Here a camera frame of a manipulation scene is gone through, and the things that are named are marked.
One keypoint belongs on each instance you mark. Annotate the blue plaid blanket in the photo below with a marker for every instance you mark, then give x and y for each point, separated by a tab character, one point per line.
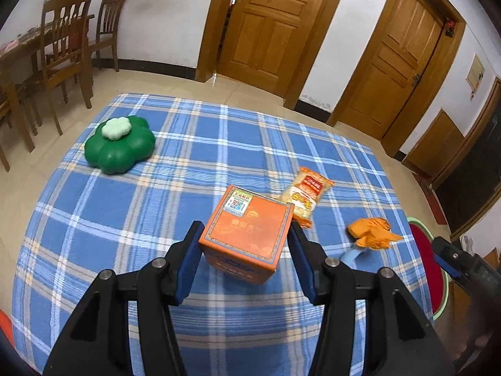
156	211

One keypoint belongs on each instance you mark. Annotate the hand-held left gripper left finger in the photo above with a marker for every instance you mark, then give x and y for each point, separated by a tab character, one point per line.
188	266

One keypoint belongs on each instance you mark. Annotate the low wooden cabinet door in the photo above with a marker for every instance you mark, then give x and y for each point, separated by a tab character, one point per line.
436	145

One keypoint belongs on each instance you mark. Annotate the orange cardboard box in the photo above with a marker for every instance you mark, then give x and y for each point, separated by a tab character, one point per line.
246	227

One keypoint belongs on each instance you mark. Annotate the green flower-shaped container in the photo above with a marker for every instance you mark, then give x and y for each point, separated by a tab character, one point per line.
121	152

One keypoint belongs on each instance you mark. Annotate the orange plastic bag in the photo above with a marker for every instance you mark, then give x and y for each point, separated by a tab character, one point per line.
372	233

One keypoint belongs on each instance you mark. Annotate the beige wall box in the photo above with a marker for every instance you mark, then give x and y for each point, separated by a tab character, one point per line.
475	74

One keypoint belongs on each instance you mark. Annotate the wooden panel door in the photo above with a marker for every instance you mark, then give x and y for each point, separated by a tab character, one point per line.
399	58
274	27

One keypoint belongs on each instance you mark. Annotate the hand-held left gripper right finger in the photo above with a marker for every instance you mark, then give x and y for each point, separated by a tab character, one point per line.
303	270

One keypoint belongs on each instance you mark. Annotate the wooden chair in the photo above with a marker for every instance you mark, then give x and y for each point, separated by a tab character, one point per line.
109	19
15	102
64	39

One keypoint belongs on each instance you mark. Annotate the orange snack packet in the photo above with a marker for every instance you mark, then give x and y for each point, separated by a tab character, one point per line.
307	194

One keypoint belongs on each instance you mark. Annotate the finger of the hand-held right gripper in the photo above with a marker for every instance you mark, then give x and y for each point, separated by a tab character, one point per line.
446	260

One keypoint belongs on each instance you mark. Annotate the wooden dining table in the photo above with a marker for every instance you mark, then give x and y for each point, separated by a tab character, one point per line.
23	47

